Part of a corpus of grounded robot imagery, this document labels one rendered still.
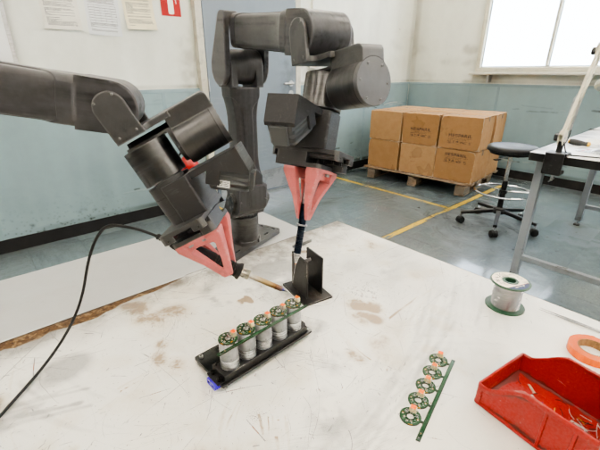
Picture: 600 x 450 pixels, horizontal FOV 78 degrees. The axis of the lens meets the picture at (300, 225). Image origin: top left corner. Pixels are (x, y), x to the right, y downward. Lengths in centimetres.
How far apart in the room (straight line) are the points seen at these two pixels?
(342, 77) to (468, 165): 340
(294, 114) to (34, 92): 28
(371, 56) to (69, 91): 34
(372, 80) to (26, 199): 279
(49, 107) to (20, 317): 40
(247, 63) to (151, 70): 247
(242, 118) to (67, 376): 51
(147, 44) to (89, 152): 89
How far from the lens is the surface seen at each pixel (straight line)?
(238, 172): 46
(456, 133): 384
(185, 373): 56
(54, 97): 49
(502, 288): 71
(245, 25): 69
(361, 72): 47
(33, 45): 302
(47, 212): 312
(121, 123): 47
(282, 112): 45
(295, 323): 56
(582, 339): 70
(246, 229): 83
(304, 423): 48
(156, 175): 48
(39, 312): 78
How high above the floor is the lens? 113
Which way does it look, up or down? 23 degrees down
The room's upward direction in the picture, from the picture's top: straight up
